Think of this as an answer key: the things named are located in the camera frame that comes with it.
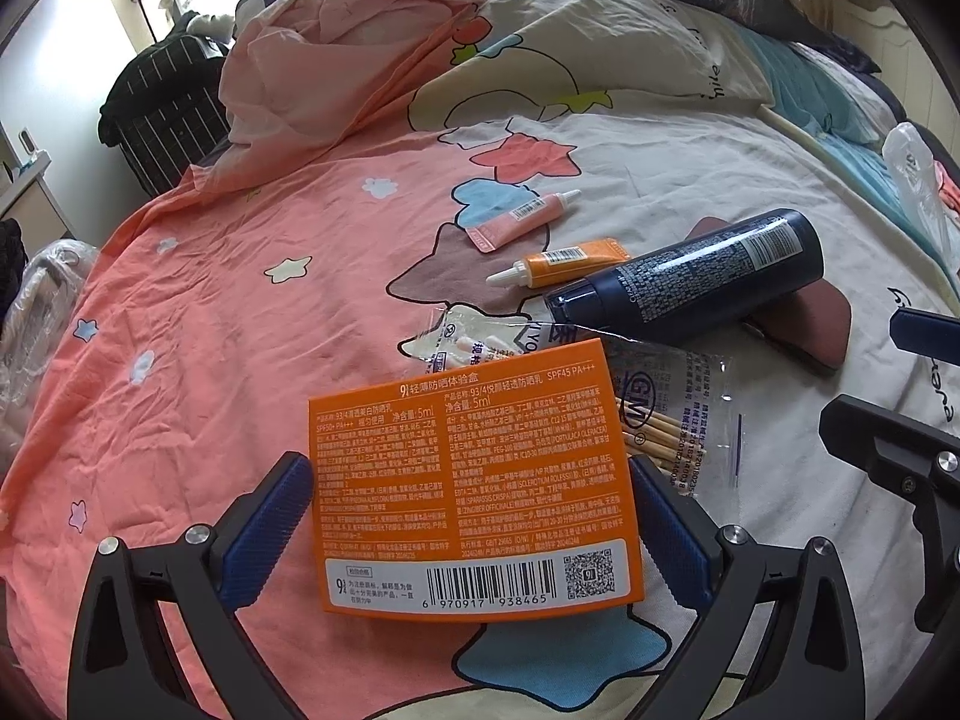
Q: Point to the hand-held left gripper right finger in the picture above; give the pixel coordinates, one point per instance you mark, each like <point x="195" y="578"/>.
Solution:
<point x="675" y="532"/>

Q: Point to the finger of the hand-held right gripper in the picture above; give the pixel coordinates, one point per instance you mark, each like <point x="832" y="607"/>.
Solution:
<point x="885" y="442"/>
<point x="926" y="328"/>

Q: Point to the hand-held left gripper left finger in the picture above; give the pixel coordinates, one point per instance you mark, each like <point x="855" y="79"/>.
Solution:
<point x="262" y="525"/>

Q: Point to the brown quilted case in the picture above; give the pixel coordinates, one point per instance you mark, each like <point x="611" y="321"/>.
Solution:
<point x="810" y="322"/>

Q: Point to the orange cardboard box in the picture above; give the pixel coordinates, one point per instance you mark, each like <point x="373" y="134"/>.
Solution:
<point x="465" y="480"/>

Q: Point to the dark blue bottle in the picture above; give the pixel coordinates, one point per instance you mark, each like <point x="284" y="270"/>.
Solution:
<point x="690" y="270"/>

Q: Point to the clear bag of cotton swabs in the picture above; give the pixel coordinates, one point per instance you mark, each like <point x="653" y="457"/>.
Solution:
<point x="675" y="412"/>

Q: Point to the star printed bed sheet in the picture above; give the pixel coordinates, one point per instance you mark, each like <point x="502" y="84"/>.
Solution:
<point x="225" y="315"/>

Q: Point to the orange tube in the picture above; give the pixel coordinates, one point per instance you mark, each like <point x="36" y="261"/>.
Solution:
<point x="570" y="259"/>

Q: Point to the crumpled clear plastic bag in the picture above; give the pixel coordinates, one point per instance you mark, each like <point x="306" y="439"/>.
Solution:
<point x="45" y="315"/>

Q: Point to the pink tube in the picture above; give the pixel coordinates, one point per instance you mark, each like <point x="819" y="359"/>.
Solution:
<point x="517" y="221"/>

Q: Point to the black cloth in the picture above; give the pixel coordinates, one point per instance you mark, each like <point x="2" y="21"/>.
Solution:
<point x="9" y="251"/>

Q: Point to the cream bedside cabinet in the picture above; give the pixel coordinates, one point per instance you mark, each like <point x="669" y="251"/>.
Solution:
<point x="26" y="180"/>

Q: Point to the black striped suitcase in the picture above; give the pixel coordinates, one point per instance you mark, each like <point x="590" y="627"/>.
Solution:
<point x="165" y="105"/>

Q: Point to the crumpled printed quilt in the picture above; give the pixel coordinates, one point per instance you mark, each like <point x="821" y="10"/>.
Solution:
<point x="360" y="52"/>

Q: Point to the white plush toy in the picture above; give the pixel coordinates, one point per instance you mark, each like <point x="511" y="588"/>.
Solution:
<point x="202" y="24"/>

